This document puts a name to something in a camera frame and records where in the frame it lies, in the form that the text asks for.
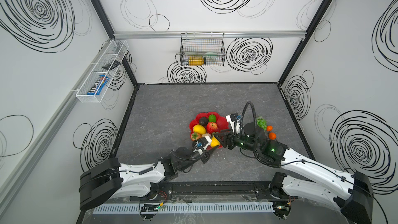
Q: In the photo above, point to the black wire wall basket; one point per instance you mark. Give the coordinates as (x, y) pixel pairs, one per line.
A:
(206, 44)

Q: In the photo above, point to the yellow fake lemon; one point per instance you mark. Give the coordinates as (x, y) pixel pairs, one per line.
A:
(199, 129)

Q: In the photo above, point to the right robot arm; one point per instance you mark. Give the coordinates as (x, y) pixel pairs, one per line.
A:
(351, 194)

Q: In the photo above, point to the black fake avocado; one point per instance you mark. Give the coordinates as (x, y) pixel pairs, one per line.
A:
(203, 121)

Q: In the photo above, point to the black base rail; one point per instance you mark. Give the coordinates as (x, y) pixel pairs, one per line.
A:
(262, 190)

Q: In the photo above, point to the green fake grape bunch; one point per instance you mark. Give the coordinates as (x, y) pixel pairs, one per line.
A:
(261, 122)

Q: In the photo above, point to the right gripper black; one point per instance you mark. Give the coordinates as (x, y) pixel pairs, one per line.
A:
(229, 138)

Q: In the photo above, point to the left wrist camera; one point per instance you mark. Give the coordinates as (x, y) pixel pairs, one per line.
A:
(201, 145)

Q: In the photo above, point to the black remote control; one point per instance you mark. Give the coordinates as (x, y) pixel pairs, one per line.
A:
(110, 66)

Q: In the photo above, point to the red flower-shaped fruit bowl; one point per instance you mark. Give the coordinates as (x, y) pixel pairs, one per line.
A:
(221, 123)

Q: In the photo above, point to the green fake lime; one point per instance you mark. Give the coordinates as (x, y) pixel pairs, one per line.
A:
(212, 118)

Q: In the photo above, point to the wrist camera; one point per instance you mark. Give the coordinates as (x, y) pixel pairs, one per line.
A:
(235, 122)
(201, 145)

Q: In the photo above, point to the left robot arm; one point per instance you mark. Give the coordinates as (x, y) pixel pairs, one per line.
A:
(112, 179)

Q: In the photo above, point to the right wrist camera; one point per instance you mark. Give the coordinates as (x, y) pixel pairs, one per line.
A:
(235, 122)

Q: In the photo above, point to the fake red apple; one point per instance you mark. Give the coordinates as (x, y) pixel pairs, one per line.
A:
(211, 127)

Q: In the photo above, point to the small yellow fake fruit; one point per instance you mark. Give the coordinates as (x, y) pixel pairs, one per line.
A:
(214, 142)

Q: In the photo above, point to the yellow box in basket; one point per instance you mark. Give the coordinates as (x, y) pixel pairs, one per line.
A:
(196, 61)

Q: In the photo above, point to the blue candy packet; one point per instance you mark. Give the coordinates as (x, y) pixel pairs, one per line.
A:
(99, 84)

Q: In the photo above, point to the fake red strawberry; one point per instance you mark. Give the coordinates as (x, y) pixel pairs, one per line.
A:
(195, 136)

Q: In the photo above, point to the grey slotted cable duct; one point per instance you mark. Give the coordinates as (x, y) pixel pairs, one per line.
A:
(182, 208)

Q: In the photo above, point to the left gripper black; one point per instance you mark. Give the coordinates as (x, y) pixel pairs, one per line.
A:
(204, 151)

